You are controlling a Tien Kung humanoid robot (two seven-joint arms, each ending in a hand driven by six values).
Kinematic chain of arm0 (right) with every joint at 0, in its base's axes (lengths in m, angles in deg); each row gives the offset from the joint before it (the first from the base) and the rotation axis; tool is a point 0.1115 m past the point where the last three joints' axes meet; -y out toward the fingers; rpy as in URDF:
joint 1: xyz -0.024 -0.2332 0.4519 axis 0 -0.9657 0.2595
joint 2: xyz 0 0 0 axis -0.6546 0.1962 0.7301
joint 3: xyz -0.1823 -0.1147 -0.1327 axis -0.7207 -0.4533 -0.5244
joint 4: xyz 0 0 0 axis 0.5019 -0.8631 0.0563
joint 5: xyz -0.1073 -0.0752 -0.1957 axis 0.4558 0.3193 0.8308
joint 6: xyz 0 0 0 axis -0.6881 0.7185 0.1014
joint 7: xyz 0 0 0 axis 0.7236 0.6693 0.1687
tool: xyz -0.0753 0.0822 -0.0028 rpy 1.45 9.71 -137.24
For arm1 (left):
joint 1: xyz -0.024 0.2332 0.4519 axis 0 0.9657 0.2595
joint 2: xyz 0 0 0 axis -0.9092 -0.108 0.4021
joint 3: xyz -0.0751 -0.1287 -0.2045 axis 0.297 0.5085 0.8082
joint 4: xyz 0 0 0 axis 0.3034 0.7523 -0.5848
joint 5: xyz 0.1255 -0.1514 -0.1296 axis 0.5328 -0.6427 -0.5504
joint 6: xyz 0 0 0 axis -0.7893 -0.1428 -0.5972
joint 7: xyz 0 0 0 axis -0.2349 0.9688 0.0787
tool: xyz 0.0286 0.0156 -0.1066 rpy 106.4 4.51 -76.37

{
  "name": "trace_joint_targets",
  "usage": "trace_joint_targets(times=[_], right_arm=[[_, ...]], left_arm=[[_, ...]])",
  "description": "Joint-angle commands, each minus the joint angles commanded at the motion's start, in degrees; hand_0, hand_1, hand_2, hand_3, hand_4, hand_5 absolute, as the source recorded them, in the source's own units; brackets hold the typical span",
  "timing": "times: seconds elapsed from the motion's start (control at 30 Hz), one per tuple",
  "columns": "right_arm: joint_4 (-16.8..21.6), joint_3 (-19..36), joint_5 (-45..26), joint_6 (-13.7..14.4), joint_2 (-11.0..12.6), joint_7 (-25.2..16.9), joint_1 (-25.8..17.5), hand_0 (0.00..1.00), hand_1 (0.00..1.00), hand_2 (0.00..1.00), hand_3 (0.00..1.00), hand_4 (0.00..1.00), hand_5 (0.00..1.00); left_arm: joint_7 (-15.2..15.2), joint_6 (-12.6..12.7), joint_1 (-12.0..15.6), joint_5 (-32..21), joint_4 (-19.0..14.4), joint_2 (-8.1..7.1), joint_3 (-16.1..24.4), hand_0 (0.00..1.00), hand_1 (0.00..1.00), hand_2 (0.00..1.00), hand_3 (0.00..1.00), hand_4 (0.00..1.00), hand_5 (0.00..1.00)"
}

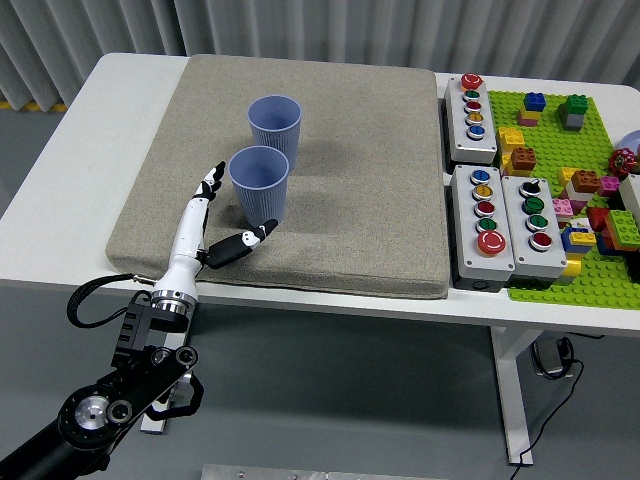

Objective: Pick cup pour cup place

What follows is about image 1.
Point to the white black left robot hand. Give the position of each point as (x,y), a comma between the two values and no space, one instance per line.
(187,235)

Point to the blue ribbed cup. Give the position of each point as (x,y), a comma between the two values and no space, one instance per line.
(260,195)
(277,130)

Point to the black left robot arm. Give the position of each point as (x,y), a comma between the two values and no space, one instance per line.
(90,415)

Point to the grey-brown cushion mat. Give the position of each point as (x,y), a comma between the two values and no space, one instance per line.
(360,200)

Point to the white table leg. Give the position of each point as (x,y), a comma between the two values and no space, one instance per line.
(515,390)
(152,426)

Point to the grey pleated curtain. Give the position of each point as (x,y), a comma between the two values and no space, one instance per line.
(300,25)

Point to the wide grey five-button box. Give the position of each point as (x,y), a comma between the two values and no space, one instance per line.
(467,250)

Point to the slim grey five-button box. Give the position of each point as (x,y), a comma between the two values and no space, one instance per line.
(457,120)

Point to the orange building block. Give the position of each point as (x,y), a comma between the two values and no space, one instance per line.
(522,160)

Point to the blue yellow pink block stack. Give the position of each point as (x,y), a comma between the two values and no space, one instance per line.
(532,102)

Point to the green studded baseplate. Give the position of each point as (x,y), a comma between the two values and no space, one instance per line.
(550,145)

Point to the pink building block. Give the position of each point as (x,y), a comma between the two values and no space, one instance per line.
(609,186)
(562,207)

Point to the grey power adapter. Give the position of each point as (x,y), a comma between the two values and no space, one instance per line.
(547,356)

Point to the small yellow building block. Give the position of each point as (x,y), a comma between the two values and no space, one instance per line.
(566,176)

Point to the yellow round block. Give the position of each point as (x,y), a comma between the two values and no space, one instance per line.
(570,269)

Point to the orange white block stack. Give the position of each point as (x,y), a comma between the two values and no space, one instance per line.
(585,181)

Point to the green grey block stack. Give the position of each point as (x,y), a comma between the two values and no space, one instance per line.
(575,110)

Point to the red building block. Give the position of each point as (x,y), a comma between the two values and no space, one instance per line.
(597,220)

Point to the large green building block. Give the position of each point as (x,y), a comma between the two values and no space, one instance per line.
(622,230)

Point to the red valve handwheel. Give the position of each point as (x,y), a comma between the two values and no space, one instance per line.
(621,162)

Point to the large white block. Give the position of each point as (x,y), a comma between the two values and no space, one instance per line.
(632,197)

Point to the pale blue bowl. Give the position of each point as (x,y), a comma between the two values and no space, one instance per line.
(632,141)

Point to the grey selector switch button box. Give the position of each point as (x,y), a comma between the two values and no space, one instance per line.
(517,240)

